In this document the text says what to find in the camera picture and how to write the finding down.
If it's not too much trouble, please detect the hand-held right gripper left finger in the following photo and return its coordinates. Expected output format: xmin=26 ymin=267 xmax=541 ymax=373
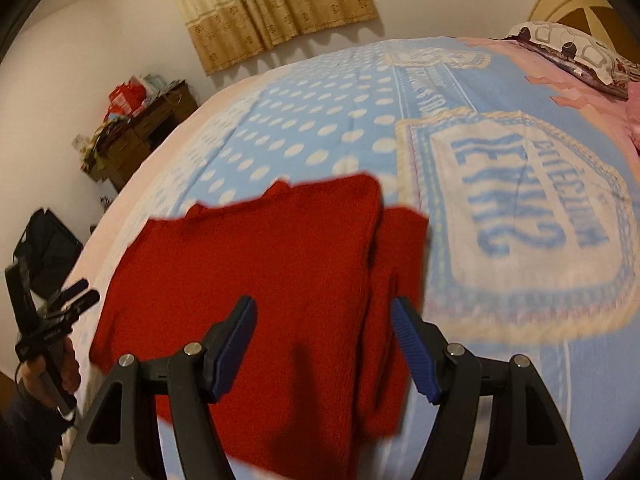
xmin=62 ymin=295 xmax=258 ymax=480

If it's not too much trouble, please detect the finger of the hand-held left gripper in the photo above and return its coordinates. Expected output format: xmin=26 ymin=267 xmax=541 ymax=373
xmin=52 ymin=289 xmax=101 ymax=326
xmin=47 ymin=280 xmax=90 ymax=312

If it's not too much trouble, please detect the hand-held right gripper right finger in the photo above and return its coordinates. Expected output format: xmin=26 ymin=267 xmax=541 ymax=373
xmin=391 ymin=296 xmax=583 ymax=480

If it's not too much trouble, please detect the red knitted sweater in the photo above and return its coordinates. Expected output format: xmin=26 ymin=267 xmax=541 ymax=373
xmin=89 ymin=172 xmax=431 ymax=480

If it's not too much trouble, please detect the person's left forearm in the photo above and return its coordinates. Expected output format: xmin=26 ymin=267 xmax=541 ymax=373
xmin=0 ymin=385 xmax=76 ymax=480

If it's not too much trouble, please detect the person's left hand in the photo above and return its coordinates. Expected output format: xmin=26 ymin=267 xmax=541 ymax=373
xmin=20 ymin=337 xmax=82 ymax=410

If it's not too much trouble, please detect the black folding chair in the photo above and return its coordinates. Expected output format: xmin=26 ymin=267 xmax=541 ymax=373
xmin=14 ymin=208 xmax=85 ymax=306

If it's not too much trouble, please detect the green cloth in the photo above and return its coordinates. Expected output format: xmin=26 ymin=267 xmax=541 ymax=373
xmin=85 ymin=120 xmax=131 ymax=171

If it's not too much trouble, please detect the brown wooden desk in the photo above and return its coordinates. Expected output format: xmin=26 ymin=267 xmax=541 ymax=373
xmin=80 ymin=80 xmax=201 ymax=193

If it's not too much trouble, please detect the bed with polka-dot sheet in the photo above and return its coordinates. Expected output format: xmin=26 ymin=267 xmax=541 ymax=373
xmin=95 ymin=35 xmax=640 ymax=480

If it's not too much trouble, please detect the patterned white pillow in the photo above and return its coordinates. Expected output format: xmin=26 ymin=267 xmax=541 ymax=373
xmin=502 ymin=21 xmax=640 ymax=100

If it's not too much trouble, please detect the beige patterned window curtain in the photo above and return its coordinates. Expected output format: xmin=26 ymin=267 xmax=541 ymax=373
xmin=167 ymin=0 xmax=379 ymax=77

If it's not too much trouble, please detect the cream wooden headboard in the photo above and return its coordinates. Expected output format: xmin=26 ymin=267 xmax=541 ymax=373
xmin=527 ymin=0 xmax=640 ymax=61

